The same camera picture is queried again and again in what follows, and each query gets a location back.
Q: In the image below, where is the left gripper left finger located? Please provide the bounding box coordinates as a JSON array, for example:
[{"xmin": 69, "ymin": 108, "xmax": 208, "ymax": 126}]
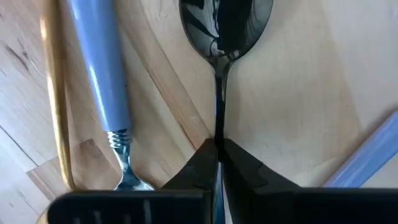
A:
[{"xmin": 46, "ymin": 138, "xmax": 218, "ymax": 224}]

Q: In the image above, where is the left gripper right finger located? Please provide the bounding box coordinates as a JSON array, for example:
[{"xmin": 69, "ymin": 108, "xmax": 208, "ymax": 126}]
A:
[{"xmin": 222, "ymin": 138, "xmax": 398, "ymax": 224}]

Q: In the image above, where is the silver spoon purple handle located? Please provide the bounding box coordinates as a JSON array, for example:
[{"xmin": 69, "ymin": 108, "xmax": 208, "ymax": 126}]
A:
[
  {"xmin": 66, "ymin": 0, "xmax": 155, "ymax": 192},
  {"xmin": 323, "ymin": 111, "xmax": 398, "ymax": 189}
]

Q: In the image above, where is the gold spoon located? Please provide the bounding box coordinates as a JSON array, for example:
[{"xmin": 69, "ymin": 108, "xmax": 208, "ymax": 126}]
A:
[{"xmin": 35, "ymin": 0, "xmax": 78, "ymax": 224}]

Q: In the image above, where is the black spoon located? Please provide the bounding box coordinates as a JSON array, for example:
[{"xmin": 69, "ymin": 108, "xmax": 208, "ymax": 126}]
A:
[{"xmin": 178, "ymin": 0, "xmax": 275, "ymax": 224}]

